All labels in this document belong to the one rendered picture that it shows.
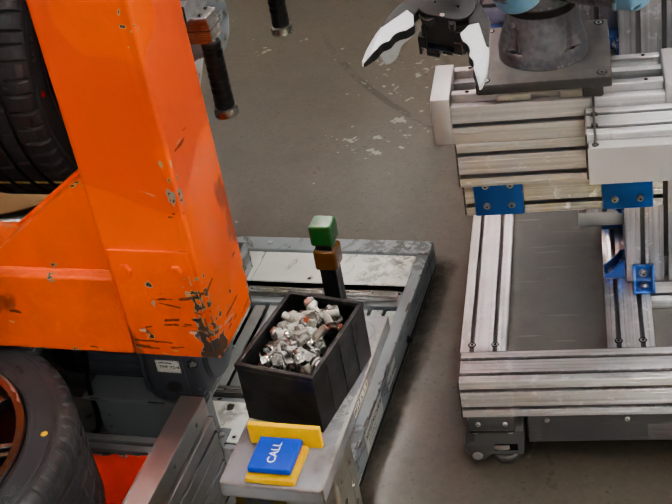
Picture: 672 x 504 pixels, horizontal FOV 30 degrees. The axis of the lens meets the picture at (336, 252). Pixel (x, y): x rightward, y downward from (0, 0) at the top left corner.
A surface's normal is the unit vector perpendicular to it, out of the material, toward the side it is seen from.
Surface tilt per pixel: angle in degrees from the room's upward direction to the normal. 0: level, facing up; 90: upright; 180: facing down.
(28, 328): 90
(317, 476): 0
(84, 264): 90
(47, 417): 0
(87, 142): 90
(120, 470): 0
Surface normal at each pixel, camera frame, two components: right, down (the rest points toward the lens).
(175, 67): 0.95, 0.03
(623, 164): -0.15, 0.58
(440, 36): -0.35, 0.82
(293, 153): -0.15, -0.82
